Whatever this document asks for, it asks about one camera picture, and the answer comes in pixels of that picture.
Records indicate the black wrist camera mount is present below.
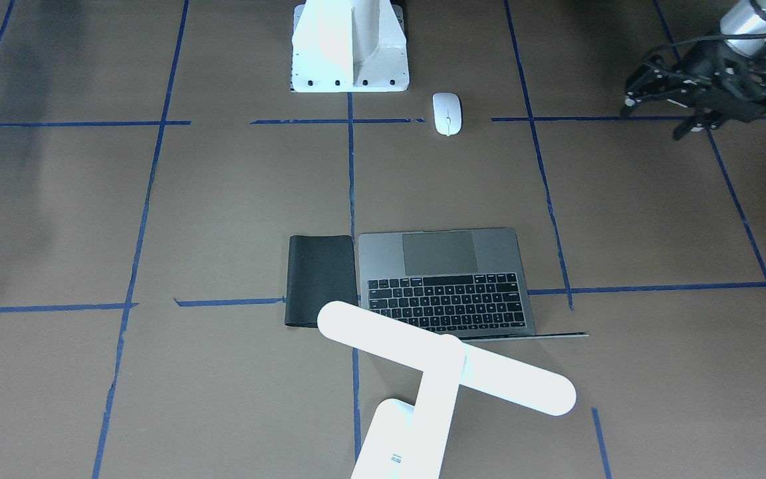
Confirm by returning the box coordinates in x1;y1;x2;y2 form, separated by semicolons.
711;57;766;122

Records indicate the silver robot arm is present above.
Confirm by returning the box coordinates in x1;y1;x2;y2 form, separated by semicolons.
620;1;766;140

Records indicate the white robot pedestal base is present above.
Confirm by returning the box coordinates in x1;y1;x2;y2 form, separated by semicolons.
290;1;410;93

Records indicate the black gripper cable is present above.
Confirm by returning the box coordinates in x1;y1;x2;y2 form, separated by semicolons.
640;29;766;74

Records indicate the white computer mouse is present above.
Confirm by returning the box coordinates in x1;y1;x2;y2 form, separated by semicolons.
432;92;463;136

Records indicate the black mouse pad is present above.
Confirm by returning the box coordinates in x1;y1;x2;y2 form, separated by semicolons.
285;236;359;328

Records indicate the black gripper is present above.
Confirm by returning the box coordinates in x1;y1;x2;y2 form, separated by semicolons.
622;40;766;140

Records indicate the grey laptop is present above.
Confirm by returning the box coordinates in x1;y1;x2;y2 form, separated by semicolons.
357;228;590;341

